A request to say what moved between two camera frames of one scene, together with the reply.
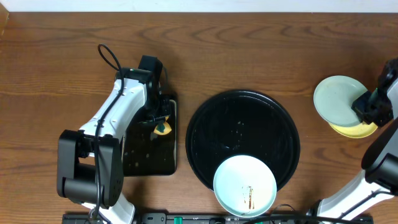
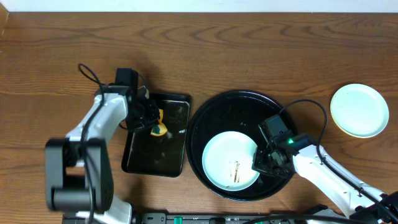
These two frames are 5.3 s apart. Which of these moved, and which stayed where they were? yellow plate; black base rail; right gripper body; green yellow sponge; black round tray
Moved: yellow plate; right gripper body; green yellow sponge
Stayed: black round tray; black base rail
